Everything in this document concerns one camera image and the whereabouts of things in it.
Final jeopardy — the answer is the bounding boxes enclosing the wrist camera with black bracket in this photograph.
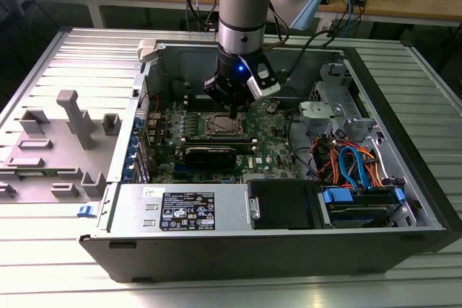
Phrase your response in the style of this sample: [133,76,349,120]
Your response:
[246,54,282,102]

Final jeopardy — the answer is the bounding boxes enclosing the white labelled box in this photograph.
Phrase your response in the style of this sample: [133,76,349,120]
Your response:
[316,15,334,37]

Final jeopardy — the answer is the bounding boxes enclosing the blue network cable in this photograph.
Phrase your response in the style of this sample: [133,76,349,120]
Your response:
[344,0,358,31]

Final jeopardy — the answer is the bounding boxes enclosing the red yellow power wires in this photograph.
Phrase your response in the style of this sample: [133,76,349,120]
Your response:
[310,136,339,181]

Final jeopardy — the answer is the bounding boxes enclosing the black open PC case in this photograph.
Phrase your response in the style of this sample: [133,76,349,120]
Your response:
[78,35,462,284]

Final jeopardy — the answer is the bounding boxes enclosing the black graphics card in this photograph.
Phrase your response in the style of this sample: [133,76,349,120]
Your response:
[183,145,238,171]

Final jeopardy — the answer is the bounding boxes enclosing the black RAM slot bank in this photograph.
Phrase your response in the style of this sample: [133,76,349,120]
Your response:
[183,95,232,113]
[182,136,258,154]

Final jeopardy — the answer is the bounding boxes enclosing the black power wire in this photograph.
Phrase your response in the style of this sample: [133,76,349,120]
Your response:
[287,111,321,183]

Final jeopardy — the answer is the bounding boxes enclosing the silver power supply unit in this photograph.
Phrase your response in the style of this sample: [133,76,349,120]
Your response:
[106,182,250,234]

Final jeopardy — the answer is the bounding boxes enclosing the hard disk in blue carrier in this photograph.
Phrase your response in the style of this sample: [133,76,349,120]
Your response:
[317,185,406,230]

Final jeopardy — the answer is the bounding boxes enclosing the silver drive cage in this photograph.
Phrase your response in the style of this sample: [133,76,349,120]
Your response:
[298,61,384,152]

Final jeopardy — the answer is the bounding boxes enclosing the small blue plastic clip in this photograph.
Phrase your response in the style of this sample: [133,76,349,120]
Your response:
[77,204,97,219]

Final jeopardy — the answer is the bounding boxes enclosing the silver socket cover frame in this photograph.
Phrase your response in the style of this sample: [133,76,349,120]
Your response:
[206,112,247,138]

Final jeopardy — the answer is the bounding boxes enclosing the green Dell motherboard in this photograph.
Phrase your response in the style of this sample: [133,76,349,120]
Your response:
[146,97,308,185]

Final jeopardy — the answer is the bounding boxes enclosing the silver bay handle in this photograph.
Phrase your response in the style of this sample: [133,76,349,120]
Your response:
[246,195,261,220]

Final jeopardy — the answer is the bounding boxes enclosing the grey parts rack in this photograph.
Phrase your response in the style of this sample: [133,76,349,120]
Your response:
[0,89,123,205]

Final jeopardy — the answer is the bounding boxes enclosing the blue flat wire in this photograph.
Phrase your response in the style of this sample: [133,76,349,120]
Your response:
[338,145,375,193]

